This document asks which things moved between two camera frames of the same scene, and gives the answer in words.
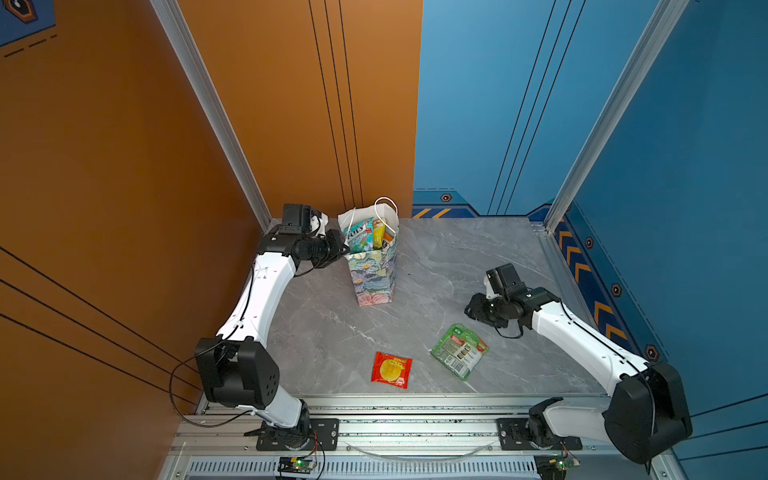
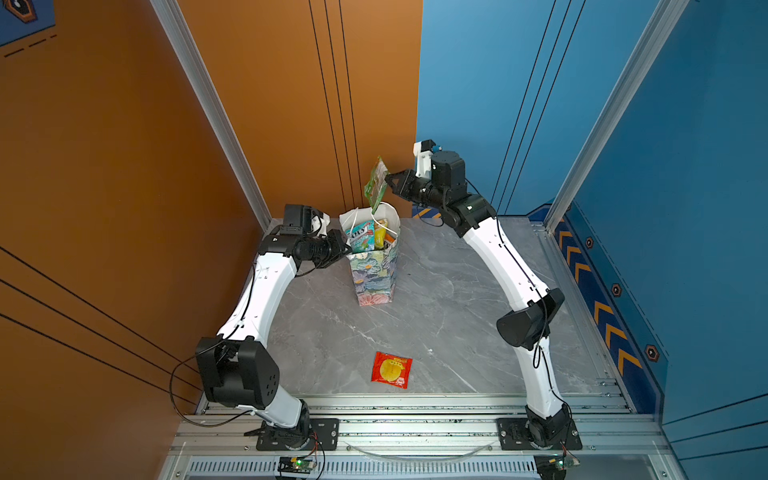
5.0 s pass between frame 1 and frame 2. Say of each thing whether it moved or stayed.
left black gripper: stayed
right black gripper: moved
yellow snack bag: stayed
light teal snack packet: stayed
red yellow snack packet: stayed
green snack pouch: moved
